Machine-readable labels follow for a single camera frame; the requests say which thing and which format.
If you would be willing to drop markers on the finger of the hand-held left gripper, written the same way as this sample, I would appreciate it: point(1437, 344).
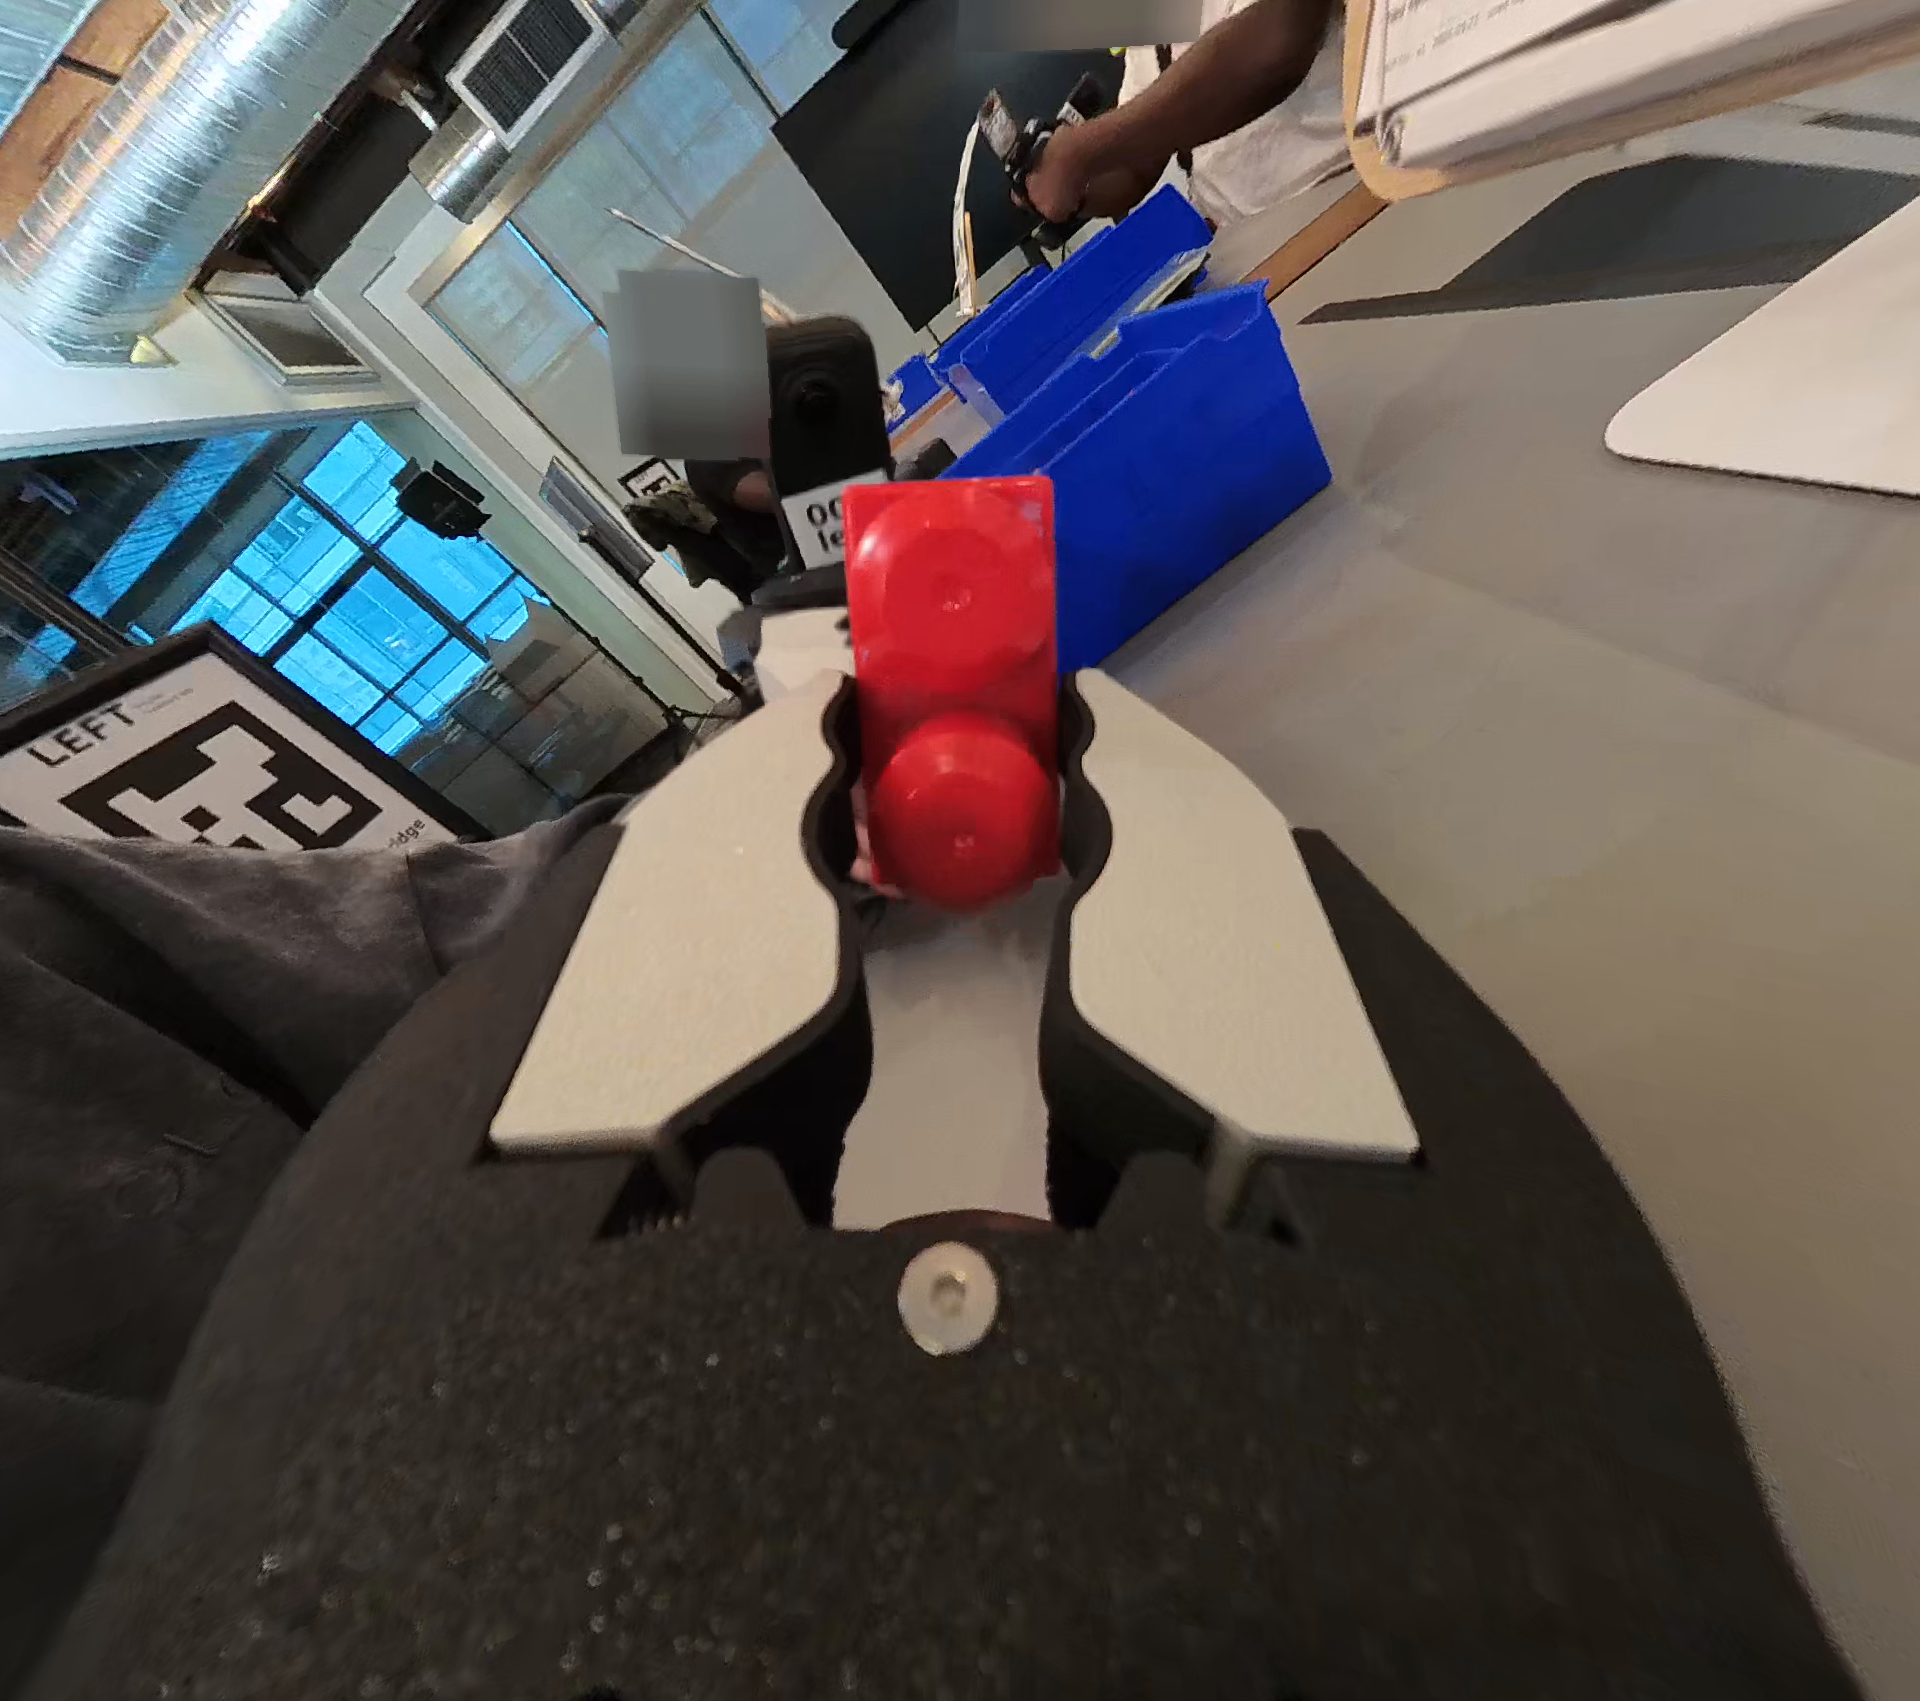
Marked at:
point(955, 1073)
point(796, 653)

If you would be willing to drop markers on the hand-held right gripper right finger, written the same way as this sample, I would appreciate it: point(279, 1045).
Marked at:
point(1216, 948)

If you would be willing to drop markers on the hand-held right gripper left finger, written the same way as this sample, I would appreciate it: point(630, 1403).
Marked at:
point(673, 948)

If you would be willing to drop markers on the red two-stud block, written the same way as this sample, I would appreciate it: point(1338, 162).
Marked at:
point(945, 622)

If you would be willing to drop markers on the blue plastic bin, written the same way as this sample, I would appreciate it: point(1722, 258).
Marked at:
point(1199, 454)
point(1079, 276)

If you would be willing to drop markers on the person's left forearm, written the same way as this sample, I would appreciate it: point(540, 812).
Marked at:
point(298, 908)

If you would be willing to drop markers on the grey desk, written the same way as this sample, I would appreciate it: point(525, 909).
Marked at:
point(1574, 755)

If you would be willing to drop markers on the large black screen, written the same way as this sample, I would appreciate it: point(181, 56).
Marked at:
point(901, 156)

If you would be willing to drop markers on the white vent grille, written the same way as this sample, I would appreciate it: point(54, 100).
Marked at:
point(533, 49)

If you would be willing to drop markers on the black white marker board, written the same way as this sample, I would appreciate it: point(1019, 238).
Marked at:
point(194, 772)

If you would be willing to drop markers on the person's dark clothing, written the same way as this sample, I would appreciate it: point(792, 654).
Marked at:
point(91, 1208)

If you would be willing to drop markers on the white tilting stand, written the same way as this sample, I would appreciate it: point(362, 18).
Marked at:
point(1802, 381)

